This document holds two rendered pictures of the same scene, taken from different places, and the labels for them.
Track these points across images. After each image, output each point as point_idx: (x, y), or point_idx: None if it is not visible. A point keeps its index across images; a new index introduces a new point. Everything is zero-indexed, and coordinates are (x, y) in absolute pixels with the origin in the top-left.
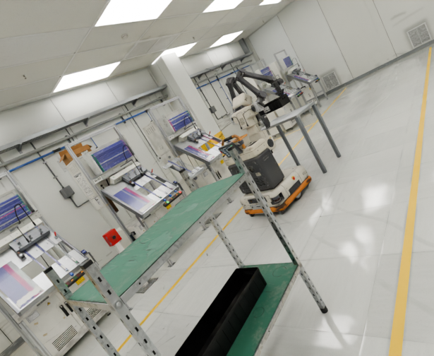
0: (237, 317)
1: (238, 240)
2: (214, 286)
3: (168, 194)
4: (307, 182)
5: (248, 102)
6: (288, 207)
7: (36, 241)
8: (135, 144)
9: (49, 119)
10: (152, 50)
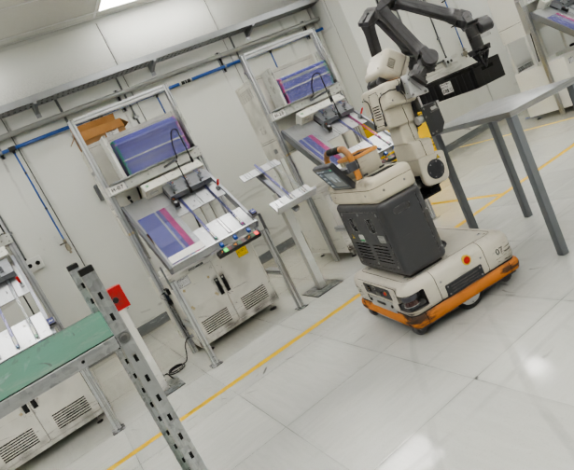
0: None
1: (320, 363)
2: (224, 454)
3: (231, 235)
4: (503, 272)
5: (397, 71)
6: (442, 321)
7: None
8: (238, 113)
9: (90, 59)
10: None
